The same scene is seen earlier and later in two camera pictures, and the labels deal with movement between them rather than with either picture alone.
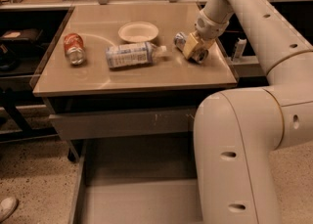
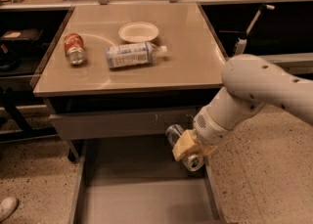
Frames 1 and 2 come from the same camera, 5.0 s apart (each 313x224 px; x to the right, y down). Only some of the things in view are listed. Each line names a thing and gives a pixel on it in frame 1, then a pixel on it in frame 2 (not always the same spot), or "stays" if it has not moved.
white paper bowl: x=138 y=31 stays
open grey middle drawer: x=151 y=179 stays
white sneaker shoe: x=7 y=207 stays
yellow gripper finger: x=207 y=44 -> x=210 y=150
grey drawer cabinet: x=115 y=79 stays
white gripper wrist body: x=207 y=28 -> x=211 y=129
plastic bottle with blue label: x=133 y=55 stays
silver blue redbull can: x=198 y=56 -> x=194 y=163
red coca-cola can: x=74 y=48 stays
